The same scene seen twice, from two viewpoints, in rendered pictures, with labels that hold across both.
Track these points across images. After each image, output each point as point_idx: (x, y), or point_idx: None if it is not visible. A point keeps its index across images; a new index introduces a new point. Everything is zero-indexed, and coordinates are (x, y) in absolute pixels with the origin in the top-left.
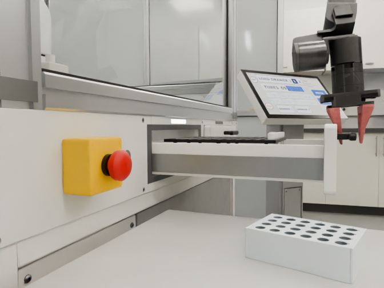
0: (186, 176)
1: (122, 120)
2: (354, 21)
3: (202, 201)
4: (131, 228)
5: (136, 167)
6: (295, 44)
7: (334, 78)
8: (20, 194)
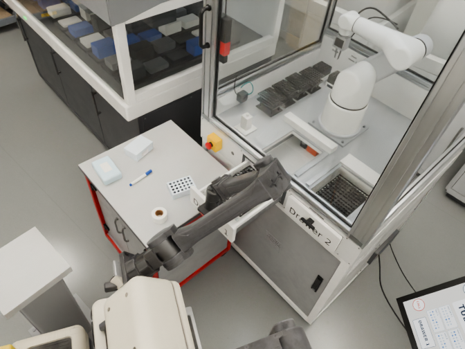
0: None
1: (231, 142)
2: (210, 184)
3: (288, 223)
4: None
5: (236, 159)
6: (225, 174)
7: None
8: (205, 133)
